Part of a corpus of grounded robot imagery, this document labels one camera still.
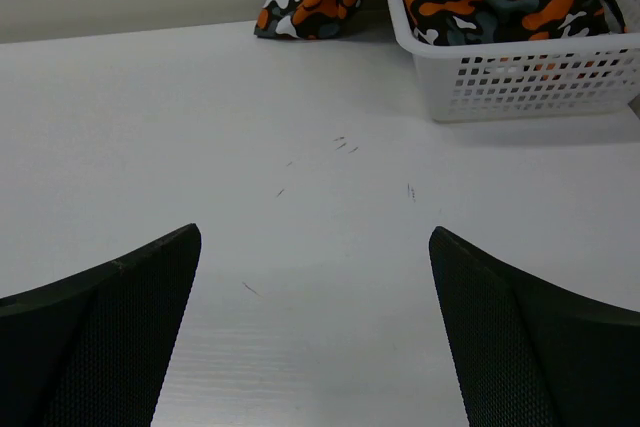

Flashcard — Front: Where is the white plastic basket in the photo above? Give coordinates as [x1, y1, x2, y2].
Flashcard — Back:
[387, 0, 639, 122]

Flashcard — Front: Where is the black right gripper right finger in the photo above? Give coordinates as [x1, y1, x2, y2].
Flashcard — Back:
[429, 226, 639, 426]

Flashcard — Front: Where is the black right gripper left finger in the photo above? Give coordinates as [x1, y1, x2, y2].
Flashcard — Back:
[1, 224, 202, 426]

